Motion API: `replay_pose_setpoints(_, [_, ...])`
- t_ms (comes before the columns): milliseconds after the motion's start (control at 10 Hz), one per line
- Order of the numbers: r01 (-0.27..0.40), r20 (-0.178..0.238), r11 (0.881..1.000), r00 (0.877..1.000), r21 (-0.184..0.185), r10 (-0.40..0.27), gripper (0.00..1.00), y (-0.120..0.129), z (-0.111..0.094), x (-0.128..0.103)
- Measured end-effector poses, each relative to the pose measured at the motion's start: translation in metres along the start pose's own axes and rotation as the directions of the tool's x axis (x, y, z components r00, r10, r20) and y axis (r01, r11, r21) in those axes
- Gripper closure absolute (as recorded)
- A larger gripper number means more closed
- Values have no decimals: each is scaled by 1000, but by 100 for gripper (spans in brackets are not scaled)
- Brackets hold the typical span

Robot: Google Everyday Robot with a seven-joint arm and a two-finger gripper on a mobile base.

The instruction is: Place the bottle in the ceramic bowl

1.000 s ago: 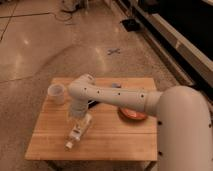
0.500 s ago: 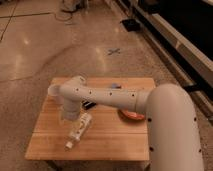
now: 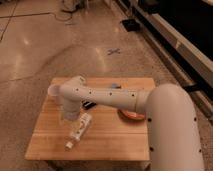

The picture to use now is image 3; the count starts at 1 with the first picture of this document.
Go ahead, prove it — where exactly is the white plastic bottle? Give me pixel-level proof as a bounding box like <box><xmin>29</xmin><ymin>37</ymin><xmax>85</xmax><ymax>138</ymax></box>
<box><xmin>65</xmin><ymin>113</ymin><xmax>92</xmax><ymax>150</ymax></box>

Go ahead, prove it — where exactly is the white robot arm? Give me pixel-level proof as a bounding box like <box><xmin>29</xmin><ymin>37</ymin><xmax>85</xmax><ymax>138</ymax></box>
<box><xmin>59</xmin><ymin>76</ymin><xmax>205</xmax><ymax>171</ymax></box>

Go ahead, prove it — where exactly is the red ceramic bowl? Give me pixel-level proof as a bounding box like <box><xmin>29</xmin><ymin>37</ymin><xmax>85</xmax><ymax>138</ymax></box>
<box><xmin>118</xmin><ymin>110</ymin><xmax>145</xmax><ymax>121</ymax></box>

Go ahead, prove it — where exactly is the red and grey toy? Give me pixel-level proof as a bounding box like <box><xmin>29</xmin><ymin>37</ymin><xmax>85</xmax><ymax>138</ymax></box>
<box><xmin>110</xmin><ymin>83</ymin><xmax>121</xmax><ymax>89</ymax></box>

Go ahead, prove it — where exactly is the black rectangular box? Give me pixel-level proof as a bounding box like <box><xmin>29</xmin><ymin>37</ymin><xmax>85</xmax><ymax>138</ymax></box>
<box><xmin>82</xmin><ymin>101</ymin><xmax>96</xmax><ymax>110</ymax></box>

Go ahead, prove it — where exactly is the wooden table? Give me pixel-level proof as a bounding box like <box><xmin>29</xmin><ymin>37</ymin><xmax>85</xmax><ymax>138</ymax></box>
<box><xmin>24</xmin><ymin>77</ymin><xmax>158</xmax><ymax>171</ymax></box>

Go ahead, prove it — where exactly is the white plastic cup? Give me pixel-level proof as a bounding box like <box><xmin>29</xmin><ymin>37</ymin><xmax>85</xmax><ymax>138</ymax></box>
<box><xmin>47</xmin><ymin>84</ymin><xmax>60</xmax><ymax>105</ymax></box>

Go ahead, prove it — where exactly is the black floor plate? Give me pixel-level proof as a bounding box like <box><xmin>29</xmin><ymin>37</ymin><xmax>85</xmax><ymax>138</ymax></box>
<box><xmin>121</xmin><ymin>19</ymin><xmax>140</xmax><ymax>32</ymax></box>

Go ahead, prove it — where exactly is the white object with cables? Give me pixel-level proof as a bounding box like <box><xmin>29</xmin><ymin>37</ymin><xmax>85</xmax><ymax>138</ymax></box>
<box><xmin>61</xmin><ymin>0</ymin><xmax>88</xmax><ymax>13</ymax></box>

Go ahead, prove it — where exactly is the long white wall rail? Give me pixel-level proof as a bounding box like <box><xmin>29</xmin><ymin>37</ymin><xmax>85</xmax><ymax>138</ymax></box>
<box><xmin>114</xmin><ymin>0</ymin><xmax>213</xmax><ymax>118</ymax></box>

